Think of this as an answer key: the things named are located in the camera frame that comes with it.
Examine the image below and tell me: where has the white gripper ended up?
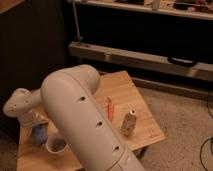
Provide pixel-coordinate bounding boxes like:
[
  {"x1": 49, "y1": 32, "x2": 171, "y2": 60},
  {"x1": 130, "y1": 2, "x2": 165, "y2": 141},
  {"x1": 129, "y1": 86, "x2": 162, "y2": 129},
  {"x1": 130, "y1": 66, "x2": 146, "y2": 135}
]
[{"x1": 23, "y1": 111, "x2": 48, "y2": 129}]

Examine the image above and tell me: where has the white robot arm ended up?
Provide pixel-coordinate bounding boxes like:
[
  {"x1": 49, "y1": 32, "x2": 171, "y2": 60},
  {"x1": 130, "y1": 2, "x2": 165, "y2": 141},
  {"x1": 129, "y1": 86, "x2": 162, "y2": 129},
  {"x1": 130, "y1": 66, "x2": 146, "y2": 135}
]
[{"x1": 3, "y1": 65, "x2": 145, "y2": 171}]

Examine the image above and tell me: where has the orange carrot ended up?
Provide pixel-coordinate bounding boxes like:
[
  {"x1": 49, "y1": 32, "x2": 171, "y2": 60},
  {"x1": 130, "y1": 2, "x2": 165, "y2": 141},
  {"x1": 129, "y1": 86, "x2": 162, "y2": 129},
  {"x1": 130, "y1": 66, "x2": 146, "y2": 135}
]
[{"x1": 107, "y1": 97, "x2": 114, "y2": 122}]

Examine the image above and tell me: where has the beige spice bottle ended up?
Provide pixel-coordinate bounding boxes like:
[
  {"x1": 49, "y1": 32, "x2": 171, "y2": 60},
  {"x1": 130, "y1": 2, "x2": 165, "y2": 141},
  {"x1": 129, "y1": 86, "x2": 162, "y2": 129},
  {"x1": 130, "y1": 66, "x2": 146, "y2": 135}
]
[{"x1": 121, "y1": 109, "x2": 137, "y2": 136}]

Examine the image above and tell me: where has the metal vertical pole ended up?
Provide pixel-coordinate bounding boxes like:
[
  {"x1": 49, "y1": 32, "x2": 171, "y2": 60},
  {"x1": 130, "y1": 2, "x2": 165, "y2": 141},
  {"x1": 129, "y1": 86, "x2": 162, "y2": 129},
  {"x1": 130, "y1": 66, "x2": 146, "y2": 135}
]
[{"x1": 72, "y1": 0, "x2": 83, "y2": 44}]

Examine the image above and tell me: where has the upper wooden shelf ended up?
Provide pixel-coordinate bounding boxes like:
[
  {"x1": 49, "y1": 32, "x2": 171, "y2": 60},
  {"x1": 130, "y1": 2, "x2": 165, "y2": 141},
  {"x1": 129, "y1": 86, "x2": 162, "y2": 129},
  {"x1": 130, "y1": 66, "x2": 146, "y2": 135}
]
[{"x1": 74, "y1": 0, "x2": 213, "y2": 21}]

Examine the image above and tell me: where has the metal rail beam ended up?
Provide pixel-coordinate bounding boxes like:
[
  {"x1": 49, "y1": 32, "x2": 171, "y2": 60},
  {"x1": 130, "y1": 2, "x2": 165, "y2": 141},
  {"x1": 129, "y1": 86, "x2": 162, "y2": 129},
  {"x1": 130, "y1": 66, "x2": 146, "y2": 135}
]
[{"x1": 69, "y1": 42, "x2": 213, "y2": 82}]

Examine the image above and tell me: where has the black handle on rail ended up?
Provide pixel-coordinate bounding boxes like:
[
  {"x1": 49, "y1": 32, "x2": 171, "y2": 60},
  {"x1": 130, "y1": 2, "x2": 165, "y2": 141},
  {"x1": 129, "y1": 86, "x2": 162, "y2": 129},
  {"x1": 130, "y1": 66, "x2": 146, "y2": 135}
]
[{"x1": 167, "y1": 57, "x2": 197, "y2": 67}]

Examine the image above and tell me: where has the black floor cable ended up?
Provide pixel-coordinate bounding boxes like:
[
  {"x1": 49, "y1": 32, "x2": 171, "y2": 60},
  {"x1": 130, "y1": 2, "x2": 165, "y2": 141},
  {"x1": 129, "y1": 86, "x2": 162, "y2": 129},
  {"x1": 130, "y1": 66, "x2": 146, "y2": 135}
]
[{"x1": 199, "y1": 96, "x2": 213, "y2": 171}]

